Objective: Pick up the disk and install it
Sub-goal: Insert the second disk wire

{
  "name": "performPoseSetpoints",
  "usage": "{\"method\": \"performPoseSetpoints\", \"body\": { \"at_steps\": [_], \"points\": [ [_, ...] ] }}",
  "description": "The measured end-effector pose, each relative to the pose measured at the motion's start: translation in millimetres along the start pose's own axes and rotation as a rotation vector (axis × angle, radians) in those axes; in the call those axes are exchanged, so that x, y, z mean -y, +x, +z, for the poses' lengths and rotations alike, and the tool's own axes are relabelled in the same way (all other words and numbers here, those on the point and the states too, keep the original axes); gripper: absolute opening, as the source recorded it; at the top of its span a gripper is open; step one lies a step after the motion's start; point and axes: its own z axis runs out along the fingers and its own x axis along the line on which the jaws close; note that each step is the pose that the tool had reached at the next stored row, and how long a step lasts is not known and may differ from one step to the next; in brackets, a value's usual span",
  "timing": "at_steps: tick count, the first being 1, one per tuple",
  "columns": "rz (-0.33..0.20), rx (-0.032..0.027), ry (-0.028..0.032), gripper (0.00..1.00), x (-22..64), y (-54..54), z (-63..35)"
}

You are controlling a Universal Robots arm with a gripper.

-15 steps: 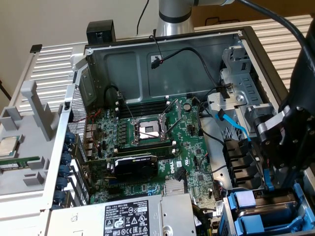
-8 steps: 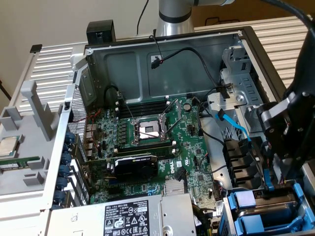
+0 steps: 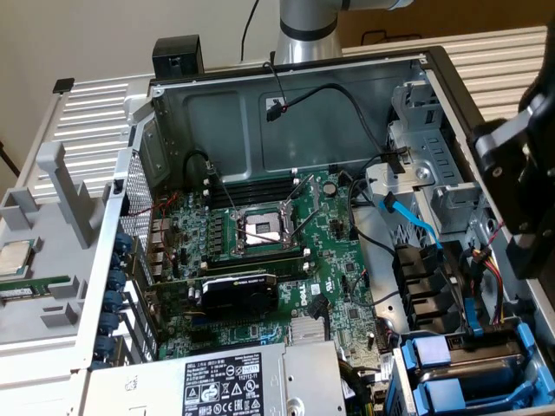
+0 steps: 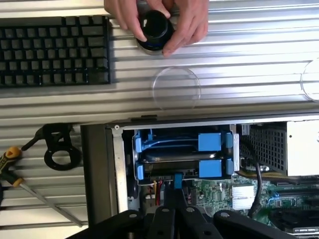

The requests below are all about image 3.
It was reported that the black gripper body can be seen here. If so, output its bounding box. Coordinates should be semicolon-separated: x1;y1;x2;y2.
515;25;555;114

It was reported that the red yellow power wire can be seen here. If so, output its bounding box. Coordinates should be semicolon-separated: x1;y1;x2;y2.
470;245;509;327

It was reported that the blue SATA wire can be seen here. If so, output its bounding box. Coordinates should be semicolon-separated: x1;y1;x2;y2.
465;296;486;340
377;193;444;252

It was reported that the hard disk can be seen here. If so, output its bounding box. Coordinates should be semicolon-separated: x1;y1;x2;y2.
398;322;539;385

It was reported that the metal disk bay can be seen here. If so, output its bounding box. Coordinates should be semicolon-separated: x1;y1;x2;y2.
388;315;555;416

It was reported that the blue disk carrier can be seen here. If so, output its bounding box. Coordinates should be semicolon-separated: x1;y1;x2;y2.
409;374;555;413

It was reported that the metal drive cage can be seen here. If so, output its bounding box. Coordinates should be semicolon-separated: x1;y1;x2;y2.
363;68;508;261

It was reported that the metal socket cover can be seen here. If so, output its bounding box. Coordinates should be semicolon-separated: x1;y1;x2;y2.
279;172;323;218

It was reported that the white barcode tag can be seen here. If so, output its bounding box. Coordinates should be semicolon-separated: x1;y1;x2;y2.
375;349;395;383

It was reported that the black RAM slot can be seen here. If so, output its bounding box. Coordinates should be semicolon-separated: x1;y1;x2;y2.
202;247;311;272
201;179;301;208
203;259;311;282
201;168;300;196

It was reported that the silver chipset heatsink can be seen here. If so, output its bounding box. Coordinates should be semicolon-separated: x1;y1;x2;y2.
289;318;327;347

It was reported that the CPU socket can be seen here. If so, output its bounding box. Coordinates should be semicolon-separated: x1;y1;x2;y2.
228;202;305;262

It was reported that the metal locking lever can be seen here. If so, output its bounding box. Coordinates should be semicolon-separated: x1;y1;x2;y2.
236;227;288;244
206;160;239;217

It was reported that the grey power supply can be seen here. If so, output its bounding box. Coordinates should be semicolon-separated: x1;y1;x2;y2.
84;340;348;416

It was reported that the black graphics card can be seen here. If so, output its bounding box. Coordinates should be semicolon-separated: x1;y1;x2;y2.
145;268;281;325

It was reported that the open PC case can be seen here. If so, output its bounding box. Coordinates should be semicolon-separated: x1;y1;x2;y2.
71;45;555;416

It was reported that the green motherboard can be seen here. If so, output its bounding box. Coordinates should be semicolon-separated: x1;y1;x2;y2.
147;167;407;393

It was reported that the black expansion slot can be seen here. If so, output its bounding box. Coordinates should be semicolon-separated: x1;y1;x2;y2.
189;328;229;346

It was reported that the black CPU cooler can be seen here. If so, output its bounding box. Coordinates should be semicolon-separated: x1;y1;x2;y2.
151;36;206;81

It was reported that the grey parts rack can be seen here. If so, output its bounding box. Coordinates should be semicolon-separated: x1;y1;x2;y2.
0;141;116;348

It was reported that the green RAM stick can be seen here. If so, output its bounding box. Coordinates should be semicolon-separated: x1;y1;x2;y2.
0;275;71;301

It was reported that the silver CPU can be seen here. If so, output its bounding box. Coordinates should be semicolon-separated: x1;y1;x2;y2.
0;239;34;278

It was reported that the red black twisted wire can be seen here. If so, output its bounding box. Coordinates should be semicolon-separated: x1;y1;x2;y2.
128;192;180;263
486;219;507;249

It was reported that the black looped wire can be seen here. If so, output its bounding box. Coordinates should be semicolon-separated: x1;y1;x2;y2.
441;241;474;335

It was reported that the black board wire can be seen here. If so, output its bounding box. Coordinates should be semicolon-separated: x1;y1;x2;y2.
346;153;398;257

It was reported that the thin black red wire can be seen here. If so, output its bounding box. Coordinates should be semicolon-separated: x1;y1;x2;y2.
262;60;291;113
349;268;402;307

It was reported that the black wire with plug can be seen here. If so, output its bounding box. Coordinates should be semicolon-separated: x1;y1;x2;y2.
264;82;411;175
307;294;330;348

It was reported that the yellow black wire bundle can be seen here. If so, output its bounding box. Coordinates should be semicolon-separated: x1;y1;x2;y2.
338;358;382;416

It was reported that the thin black hanging cable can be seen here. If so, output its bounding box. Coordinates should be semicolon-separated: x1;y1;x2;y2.
240;0;262;62

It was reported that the short black wire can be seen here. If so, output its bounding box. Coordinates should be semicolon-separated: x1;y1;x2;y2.
184;149;219;179

